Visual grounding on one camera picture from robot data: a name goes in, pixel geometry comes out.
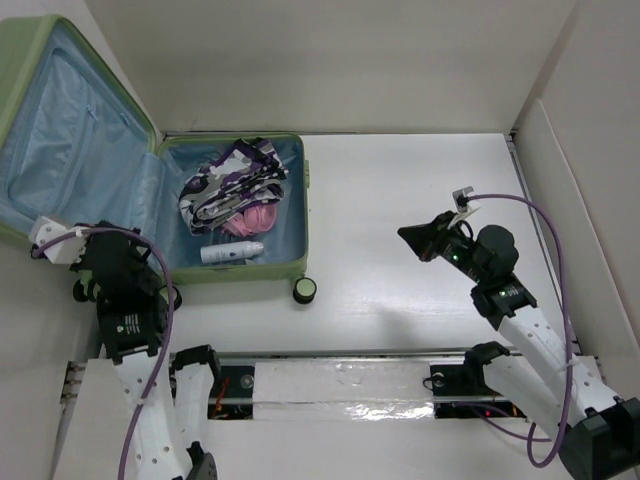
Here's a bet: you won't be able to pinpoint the purple camouflage clothing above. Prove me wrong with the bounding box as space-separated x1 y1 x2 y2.
178 138 288 236

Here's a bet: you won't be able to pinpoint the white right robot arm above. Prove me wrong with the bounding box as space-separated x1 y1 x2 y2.
397 211 639 479

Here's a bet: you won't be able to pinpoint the pink headphones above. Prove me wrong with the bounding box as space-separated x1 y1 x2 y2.
221 202 277 237

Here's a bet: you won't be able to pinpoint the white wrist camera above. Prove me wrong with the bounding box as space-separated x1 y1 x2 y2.
28 216 86 265
452 186 481 222

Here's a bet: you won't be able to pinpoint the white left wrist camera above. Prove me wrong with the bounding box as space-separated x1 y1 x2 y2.
28 216 86 265

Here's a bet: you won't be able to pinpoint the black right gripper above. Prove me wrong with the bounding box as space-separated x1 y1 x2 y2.
396 210 487 284

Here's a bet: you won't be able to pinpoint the white spray bottle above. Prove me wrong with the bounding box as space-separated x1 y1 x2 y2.
200 241 264 264

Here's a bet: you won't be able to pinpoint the green hard-shell suitcase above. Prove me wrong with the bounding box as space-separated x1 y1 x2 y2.
1 15 317 302

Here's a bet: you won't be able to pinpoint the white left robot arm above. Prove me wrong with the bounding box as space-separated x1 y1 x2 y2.
73 226 223 479

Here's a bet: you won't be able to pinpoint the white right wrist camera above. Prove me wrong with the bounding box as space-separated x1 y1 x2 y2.
452 186 481 222

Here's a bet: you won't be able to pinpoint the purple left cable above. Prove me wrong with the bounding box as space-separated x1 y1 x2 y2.
37 227 176 480

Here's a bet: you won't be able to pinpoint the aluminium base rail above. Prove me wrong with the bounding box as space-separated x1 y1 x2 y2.
207 358 522 421

